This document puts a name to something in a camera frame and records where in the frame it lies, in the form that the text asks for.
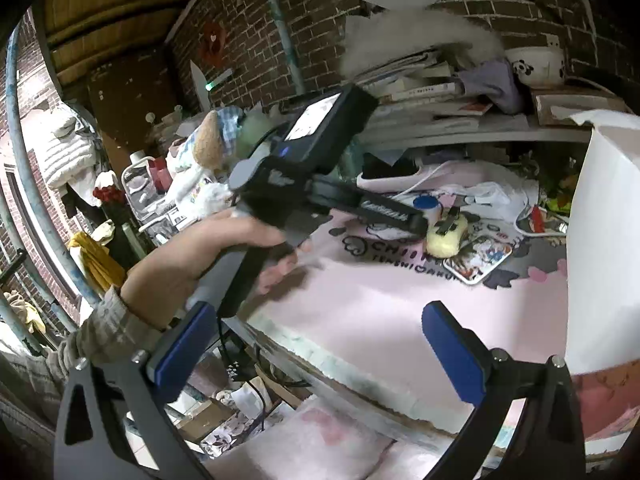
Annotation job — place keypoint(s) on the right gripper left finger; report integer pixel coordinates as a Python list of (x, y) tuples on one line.
[(112, 422)]

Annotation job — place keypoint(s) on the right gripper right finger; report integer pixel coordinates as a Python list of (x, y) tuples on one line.
[(548, 442)]

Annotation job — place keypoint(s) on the grey sleeve forearm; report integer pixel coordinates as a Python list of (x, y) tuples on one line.
[(36, 383)]

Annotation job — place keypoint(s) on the person's left hand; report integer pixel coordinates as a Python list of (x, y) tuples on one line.
[(159, 285)]

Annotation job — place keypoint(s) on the brown plush toy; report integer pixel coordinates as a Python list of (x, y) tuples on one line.
[(208, 149)]

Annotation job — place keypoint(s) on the pink cartoon desk mat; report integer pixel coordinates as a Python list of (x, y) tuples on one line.
[(353, 310)]

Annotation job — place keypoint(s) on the pink white device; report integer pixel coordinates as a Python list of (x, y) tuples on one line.
[(427, 177)]

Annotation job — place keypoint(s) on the stack of books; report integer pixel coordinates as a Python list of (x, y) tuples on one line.
[(432, 103)]

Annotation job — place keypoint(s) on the white fluffy fur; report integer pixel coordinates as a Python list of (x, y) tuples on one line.
[(389, 35)]

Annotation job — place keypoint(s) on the yellow plush toy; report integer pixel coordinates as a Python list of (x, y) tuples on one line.
[(444, 238)]

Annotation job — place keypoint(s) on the pink fluffy cushion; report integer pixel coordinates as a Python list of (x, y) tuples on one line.
[(318, 442)]

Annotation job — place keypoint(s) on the anime print coaster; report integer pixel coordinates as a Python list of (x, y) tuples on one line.
[(477, 259)]

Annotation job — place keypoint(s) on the purple cloth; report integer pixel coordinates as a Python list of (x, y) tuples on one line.
[(495, 80)]

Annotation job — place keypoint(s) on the panda ceramic bowl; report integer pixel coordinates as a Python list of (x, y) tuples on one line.
[(538, 67)]

